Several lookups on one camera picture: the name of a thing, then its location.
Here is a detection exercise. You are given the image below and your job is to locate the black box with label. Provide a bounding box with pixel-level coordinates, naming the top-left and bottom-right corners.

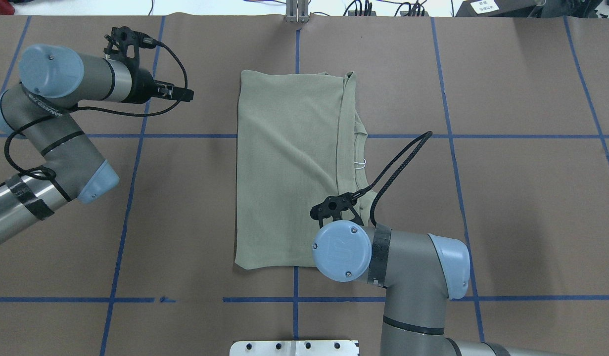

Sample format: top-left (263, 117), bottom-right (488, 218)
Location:
top-left (454, 0), bottom-right (545, 18)

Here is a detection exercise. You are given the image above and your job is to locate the small circuit board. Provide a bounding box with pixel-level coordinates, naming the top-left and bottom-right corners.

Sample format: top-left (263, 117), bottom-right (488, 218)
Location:
top-left (342, 0), bottom-right (376, 17)
top-left (395, 0), bottom-right (428, 17)

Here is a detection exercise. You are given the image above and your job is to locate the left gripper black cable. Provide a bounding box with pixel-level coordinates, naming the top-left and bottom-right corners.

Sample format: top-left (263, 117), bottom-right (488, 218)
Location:
top-left (3, 37), bottom-right (188, 181)

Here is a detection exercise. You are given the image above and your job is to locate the olive green long-sleeve shirt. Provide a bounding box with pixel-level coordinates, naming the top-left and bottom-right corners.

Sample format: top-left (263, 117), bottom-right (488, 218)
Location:
top-left (234, 70), bottom-right (369, 270)

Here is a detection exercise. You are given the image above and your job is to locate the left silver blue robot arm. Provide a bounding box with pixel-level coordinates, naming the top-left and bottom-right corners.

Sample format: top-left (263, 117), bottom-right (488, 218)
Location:
top-left (0, 44), bottom-right (194, 245)

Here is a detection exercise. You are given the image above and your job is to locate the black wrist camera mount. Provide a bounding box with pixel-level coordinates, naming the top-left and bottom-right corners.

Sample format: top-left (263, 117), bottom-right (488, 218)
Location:
top-left (309, 192), bottom-right (365, 228)
top-left (103, 26), bottom-right (158, 64)

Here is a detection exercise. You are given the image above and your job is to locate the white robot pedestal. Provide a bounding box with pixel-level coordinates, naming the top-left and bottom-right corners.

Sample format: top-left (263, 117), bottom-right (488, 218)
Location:
top-left (229, 340), bottom-right (360, 356)

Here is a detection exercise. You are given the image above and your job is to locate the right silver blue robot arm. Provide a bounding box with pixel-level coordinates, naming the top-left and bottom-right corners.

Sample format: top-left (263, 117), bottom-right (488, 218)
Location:
top-left (312, 220), bottom-right (545, 356)

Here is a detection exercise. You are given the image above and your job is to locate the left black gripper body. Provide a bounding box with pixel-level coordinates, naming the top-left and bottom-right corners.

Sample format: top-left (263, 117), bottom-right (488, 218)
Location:
top-left (129, 68), bottom-right (175, 104)

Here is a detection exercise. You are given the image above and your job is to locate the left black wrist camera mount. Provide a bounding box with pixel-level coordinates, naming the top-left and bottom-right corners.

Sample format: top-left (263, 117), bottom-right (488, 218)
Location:
top-left (103, 26), bottom-right (158, 64)

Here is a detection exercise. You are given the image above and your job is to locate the far small circuit board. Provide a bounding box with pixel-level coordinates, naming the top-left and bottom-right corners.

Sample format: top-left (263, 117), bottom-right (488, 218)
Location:
top-left (342, 0), bottom-right (376, 17)

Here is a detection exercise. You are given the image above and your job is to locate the near small circuit board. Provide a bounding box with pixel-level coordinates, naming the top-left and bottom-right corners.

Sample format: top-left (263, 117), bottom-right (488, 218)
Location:
top-left (395, 0), bottom-right (428, 17)

